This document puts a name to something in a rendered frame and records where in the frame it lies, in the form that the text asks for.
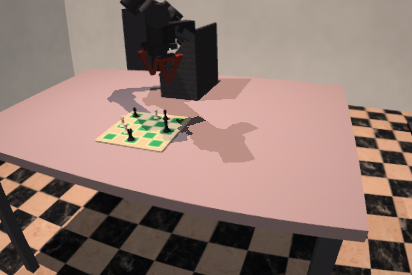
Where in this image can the green and cream chessboard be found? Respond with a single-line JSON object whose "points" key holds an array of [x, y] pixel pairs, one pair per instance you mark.
{"points": [[147, 131]]}

